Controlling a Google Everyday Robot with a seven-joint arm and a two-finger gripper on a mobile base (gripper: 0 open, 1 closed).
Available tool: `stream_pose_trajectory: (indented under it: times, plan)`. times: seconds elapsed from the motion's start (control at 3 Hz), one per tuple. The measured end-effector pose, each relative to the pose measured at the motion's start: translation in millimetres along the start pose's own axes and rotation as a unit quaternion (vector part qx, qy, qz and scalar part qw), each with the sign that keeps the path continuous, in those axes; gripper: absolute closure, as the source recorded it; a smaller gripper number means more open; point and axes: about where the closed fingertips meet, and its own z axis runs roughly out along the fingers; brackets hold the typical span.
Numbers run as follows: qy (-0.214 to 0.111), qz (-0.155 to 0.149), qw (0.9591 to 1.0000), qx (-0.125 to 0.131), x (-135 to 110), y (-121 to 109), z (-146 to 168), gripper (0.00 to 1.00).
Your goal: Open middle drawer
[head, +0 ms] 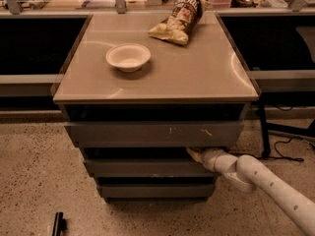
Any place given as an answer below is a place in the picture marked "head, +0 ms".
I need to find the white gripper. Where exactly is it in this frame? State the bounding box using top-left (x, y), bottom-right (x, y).
top-left (186, 147), bottom-right (237, 174)

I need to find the grey drawer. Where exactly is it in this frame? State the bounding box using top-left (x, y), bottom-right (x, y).
top-left (84, 159), bottom-right (215, 177)
top-left (96, 184), bottom-right (215, 199)
top-left (65, 121), bottom-right (244, 148)

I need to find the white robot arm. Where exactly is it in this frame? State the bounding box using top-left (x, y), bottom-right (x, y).
top-left (187, 147), bottom-right (315, 236)

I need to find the grey drawer cabinet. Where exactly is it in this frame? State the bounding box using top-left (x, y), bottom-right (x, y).
top-left (50, 11), bottom-right (262, 205)

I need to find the grey bottom drawer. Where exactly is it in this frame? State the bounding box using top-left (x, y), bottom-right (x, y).
top-left (96, 184), bottom-right (215, 199)

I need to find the grey top drawer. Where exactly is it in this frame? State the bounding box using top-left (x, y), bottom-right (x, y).
top-left (65, 121), bottom-right (244, 148)

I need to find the black table leg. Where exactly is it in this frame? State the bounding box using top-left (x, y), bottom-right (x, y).
top-left (257, 99), bottom-right (271, 159)

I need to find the white paper bowl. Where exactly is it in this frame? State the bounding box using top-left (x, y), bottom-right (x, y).
top-left (105, 43), bottom-right (151, 73)

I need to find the brown chip bag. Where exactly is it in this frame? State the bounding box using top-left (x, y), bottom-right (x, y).
top-left (148, 0), bottom-right (210, 45)

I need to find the black object on floor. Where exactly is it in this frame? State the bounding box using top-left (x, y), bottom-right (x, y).
top-left (52, 212), bottom-right (67, 236)

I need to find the black floor cable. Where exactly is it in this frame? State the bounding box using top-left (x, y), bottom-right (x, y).
top-left (227, 138), bottom-right (305, 163)

